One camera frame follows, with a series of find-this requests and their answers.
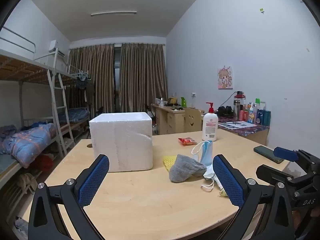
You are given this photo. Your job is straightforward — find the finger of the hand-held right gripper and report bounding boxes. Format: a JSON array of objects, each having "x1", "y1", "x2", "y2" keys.
[
  {"x1": 256, "y1": 164, "x2": 310, "y2": 198},
  {"x1": 273, "y1": 147, "x2": 320, "y2": 178}
]

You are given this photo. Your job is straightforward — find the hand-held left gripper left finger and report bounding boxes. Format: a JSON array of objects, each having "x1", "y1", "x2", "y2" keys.
[{"x1": 28, "y1": 154, "x2": 110, "y2": 240}]

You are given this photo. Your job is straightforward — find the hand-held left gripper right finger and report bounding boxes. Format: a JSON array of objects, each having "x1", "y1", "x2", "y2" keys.
[{"x1": 212, "y1": 154, "x2": 295, "y2": 240}]

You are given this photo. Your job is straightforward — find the blue face mask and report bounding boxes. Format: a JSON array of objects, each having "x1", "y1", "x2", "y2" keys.
[
  {"x1": 201, "y1": 164, "x2": 224, "y2": 193},
  {"x1": 191, "y1": 140, "x2": 213, "y2": 167}
]

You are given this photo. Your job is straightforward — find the grey sock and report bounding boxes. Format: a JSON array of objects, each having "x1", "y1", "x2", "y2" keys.
[{"x1": 169, "y1": 154, "x2": 207, "y2": 183}]

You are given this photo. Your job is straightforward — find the white foam box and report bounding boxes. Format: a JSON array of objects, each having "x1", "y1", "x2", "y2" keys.
[{"x1": 89, "y1": 112, "x2": 153, "y2": 172}]

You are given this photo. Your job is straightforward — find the yellow foam net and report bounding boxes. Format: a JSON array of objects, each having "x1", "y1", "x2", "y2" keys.
[{"x1": 162, "y1": 156, "x2": 179, "y2": 172}]

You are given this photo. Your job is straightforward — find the black smartphone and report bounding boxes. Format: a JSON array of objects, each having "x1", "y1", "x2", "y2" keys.
[{"x1": 253, "y1": 145, "x2": 284, "y2": 164}]

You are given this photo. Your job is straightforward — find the desk with patterned cloth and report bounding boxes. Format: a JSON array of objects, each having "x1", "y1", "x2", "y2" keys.
[{"x1": 217, "y1": 116, "x2": 270, "y2": 147}]

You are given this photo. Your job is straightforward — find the row of toiletry bottles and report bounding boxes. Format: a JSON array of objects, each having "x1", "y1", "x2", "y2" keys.
[{"x1": 239, "y1": 98, "x2": 272, "y2": 126}]

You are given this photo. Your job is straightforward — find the red cloth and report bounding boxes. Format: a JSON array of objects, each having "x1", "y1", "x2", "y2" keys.
[{"x1": 37, "y1": 154, "x2": 54, "y2": 172}]

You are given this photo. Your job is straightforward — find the printed paper sheet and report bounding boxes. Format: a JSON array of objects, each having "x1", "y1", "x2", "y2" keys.
[{"x1": 218, "y1": 121, "x2": 257, "y2": 130}]

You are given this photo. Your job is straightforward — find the white lotion pump bottle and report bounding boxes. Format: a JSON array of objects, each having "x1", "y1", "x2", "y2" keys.
[{"x1": 201, "y1": 102, "x2": 218, "y2": 142}]

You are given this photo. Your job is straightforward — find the red snack packet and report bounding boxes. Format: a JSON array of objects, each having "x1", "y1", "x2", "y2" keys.
[{"x1": 178, "y1": 137, "x2": 198, "y2": 146}]

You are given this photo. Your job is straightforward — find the beige cloth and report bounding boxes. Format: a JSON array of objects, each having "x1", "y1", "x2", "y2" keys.
[{"x1": 17, "y1": 172, "x2": 38, "y2": 193}]

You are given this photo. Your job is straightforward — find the thermos bottle red lid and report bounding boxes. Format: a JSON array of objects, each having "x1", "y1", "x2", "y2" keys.
[{"x1": 234, "y1": 91, "x2": 246, "y2": 120}]

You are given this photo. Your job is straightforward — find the blue checked bedding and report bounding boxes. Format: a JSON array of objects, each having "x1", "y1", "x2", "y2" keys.
[{"x1": 67, "y1": 107, "x2": 90, "y2": 123}]

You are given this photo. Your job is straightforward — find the wooden smiley face chair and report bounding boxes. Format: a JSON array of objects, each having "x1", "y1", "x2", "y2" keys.
[{"x1": 184, "y1": 107, "x2": 202, "y2": 133}]

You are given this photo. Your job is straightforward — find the black headphones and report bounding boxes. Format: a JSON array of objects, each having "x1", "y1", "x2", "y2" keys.
[{"x1": 217, "y1": 106, "x2": 234, "y2": 117}]

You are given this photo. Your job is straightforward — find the blue orange checked blanket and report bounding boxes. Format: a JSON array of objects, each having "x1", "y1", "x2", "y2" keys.
[{"x1": 0, "y1": 123, "x2": 57, "y2": 168}]

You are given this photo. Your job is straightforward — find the grey metal ladder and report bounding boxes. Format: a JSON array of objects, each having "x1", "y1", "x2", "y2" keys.
[{"x1": 47, "y1": 69, "x2": 75, "y2": 155}]

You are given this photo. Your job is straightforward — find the blue garment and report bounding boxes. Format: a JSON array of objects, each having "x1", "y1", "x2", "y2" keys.
[{"x1": 21, "y1": 122, "x2": 48, "y2": 130}]

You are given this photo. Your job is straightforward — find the light wooden desk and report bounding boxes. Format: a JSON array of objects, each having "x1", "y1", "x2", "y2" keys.
[{"x1": 151, "y1": 104, "x2": 204, "y2": 135}]

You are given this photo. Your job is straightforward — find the dark hanging clothes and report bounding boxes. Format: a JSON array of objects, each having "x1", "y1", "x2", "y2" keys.
[{"x1": 76, "y1": 76, "x2": 95, "y2": 105}]

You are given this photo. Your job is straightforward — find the brown curtain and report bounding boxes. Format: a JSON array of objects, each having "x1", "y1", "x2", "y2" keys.
[
  {"x1": 68, "y1": 44, "x2": 115, "y2": 114},
  {"x1": 119, "y1": 43, "x2": 168, "y2": 114}
]

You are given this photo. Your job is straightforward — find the grey metal bunk bed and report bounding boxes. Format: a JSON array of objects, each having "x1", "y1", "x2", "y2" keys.
[
  {"x1": 56, "y1": 65, "x2": 94, "y2": 140},
  {"x1": 0, "y1": 27, "x2": 75, "y2": 230}
]

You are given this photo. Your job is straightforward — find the white air conditioner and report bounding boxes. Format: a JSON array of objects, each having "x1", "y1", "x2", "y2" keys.
[{"x1": 49, "y1": 40, "x2": 66, "y2": 57}]

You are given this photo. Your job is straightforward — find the ceiling tube light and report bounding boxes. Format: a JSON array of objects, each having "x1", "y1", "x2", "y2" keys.
[{"x1": 90, "y1": 11, "x2": 137, "y2": 17}]

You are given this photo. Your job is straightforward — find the pink cartoon wall poster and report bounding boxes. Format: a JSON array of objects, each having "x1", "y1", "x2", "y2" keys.
[{"x1": 217, "y1": 66, "x2": 234, "y2": 90}]

